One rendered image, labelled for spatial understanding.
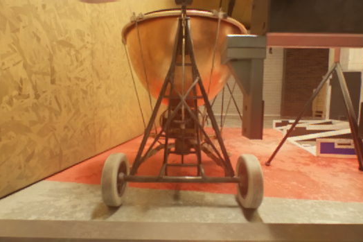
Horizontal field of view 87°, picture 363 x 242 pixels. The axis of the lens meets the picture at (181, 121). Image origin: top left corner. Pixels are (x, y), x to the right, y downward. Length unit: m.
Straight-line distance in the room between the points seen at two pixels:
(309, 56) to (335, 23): 8.26
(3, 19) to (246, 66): 1.03
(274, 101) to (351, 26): 7.58
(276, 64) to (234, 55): 7.73
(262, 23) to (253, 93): 0.07
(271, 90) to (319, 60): 1.92
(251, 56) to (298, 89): 8.02
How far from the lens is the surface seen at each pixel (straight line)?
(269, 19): 0.21
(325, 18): 0.24
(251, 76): 0.21
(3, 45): 1.09
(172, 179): 0.77
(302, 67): 8.35
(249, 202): 0.76
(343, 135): 2.56
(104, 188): 0.74
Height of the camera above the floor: 0.39
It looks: 5 degrees down
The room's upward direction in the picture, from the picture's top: 1 degrees clockwise
